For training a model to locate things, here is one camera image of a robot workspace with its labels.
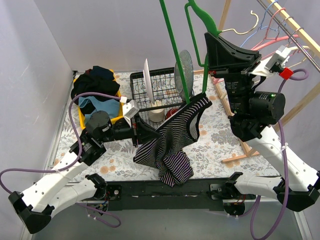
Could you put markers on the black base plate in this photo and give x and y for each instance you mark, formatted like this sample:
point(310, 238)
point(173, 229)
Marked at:
point(195, 194)

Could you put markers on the white plate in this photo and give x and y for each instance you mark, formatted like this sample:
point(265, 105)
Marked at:
point(147, 81)

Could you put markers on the floral table mat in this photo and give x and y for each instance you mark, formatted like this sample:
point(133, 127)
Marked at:
point(215, 154)

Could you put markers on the black tank top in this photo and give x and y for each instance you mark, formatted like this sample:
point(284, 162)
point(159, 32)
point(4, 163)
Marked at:
point(98, 80)

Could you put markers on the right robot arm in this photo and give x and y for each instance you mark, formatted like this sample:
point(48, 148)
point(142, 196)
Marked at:
point(253, 115)

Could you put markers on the aluminium frame rail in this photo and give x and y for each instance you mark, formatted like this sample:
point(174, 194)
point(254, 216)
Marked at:
point(183, 224)

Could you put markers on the yellow plastic tray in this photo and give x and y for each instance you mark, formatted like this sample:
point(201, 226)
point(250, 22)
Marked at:
point(81, 117)

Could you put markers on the grey patterned plate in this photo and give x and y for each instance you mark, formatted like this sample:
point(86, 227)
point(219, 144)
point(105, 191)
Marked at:
point(188, 72)

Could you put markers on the striped tank top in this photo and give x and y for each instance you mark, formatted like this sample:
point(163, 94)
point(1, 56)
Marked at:
point(178, 131)

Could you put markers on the white ceramic cup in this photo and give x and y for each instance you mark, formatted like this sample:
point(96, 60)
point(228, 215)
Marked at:
point(156, 115)

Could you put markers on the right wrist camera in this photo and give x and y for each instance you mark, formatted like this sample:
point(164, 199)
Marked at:
point(275, 65)

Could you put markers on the red bowl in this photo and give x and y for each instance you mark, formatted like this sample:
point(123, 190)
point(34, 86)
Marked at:
point(171, 112)

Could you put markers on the thick pink hanger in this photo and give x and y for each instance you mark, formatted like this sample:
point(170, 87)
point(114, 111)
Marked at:
point(280, 39)

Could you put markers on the teal tank top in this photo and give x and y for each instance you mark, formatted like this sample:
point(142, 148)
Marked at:
point(89, 105)

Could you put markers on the black wire dish rack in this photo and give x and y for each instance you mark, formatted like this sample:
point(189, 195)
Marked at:
point(163, 89)

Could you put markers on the wooden clothes rack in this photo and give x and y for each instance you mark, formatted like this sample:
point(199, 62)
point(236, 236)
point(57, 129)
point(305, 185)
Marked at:
point(308, 98)

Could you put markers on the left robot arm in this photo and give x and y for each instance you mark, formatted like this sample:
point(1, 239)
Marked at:
point(39, 203)

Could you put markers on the blue wire hanger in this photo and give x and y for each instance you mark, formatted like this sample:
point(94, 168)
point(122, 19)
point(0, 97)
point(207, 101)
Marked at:
point(262, 43)

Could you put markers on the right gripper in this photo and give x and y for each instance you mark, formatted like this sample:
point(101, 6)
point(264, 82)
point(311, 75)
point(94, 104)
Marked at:
point(235, 70)

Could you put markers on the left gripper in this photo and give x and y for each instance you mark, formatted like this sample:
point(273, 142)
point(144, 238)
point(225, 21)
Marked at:
point(136, 134)

